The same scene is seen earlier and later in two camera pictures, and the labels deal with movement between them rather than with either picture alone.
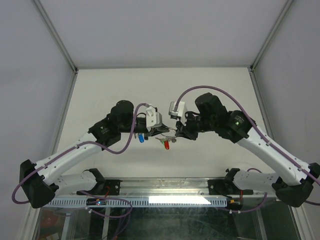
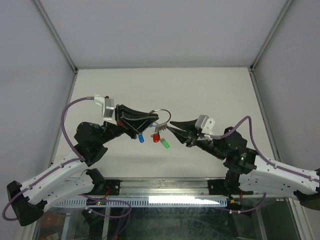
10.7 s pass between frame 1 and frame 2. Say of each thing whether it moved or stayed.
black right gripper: moved
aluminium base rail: stayed
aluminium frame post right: stayed
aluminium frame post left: stayed
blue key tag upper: stayed
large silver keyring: moved
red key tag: moved
